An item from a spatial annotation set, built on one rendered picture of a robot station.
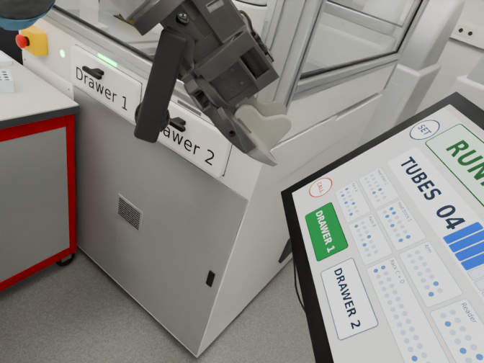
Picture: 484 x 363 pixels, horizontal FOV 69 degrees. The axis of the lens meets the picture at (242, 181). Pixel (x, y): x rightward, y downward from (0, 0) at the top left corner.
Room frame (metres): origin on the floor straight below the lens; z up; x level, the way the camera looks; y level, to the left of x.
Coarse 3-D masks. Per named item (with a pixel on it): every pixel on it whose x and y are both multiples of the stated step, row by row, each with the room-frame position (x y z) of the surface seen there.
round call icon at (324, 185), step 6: (330, 174) 0.50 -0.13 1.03; (318, 180) 0.50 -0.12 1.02; (324, 180) 0.50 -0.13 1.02; (330, 180) 0.49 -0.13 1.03; (306, 186) 0.50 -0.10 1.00; (312, 186) 0.50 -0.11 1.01; (318, 186) 0.49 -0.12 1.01; (324, 186) 0.48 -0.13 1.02; (330, 186) 0.48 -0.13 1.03; (312, 192) 0.48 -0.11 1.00; (318, 192) 0.48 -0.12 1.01; (324, 192) 0.47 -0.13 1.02; (312, 198) 0.47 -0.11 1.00
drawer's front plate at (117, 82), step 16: (80, 48) 0.98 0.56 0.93; (80, 64) 0.97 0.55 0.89; (96, 64) 0.93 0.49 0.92; (80, 80) 0.97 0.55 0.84; (96, 80) 0.93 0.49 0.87; (112, 80) 0.90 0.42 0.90; (128, 80) 0.87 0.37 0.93; (96, 96) 0.93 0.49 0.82; (128, 96) 0.87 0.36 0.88; (128, 112) 0.87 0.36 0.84
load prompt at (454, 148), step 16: (464, 128) 0.47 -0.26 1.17; (432, 144) 0.47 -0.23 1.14; (448, 144) 0.46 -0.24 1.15; (464, 144) 0.45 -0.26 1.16; (480, 144) 0.43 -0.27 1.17; (448, 160) 0.43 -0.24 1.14; (464, 160) 0.42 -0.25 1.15; (480, 160) 0.41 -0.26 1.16; (464, 176) 0.39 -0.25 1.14; (480, 176) 0.38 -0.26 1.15; (480, 192) 0.36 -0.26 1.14
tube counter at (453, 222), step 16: (448, 208) 0.36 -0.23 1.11; (464, 208) 0.35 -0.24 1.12; (432, 224) 0.34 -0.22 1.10; (448, 224) 0.34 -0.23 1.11; (464, 224) 0.33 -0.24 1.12; (480, 224) 0.32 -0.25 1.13; (448, 240) 0.32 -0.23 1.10; (464, 240) 0.31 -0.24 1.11; (480, 240) 0.31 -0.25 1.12; (464, 256) 0.29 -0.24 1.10; (480, 256) 0.29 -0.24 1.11; (464, 272) 0.28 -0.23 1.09; (480, 272) 0.27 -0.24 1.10; (480, 288) 0.26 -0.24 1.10
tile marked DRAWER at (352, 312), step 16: (352, 256) 0.34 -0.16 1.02; (320, 272) 0.33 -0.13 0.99; (336, 272) 0.32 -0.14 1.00; (352, 272) 0.32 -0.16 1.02; (336, 288) 0.30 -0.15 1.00; (352, 288) 0.30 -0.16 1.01; (336, 304) 0.28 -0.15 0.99; (352, 304) 0.28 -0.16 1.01; (368, 304) 0.27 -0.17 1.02; (336, 320) 0.26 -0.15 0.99; (352, 320) 0.26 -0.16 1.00; (368, 320) 0.25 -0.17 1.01; (336, 336) 0.25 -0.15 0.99; (352, 336) 0.24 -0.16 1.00
